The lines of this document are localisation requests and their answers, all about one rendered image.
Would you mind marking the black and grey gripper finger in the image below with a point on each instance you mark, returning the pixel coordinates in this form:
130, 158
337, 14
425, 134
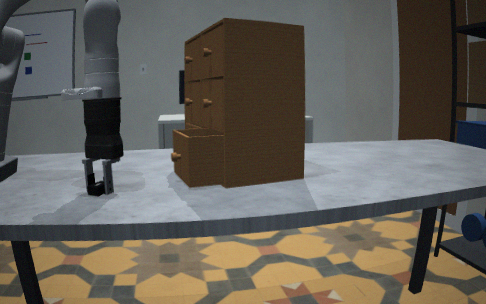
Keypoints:
88, 167
107, 172

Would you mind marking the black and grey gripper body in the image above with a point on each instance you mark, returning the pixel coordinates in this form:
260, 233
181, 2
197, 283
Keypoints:
101, 115

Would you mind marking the brown wooden chest of drawers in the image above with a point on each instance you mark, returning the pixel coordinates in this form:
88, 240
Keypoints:
263, 101

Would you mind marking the brown wooden drawer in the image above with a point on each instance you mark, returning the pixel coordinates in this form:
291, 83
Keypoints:
189, 126
212, 110
192, 59
199, 161
192, 105
212, 64

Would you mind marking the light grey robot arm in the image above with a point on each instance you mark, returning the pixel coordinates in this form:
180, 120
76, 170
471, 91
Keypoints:
100, 24

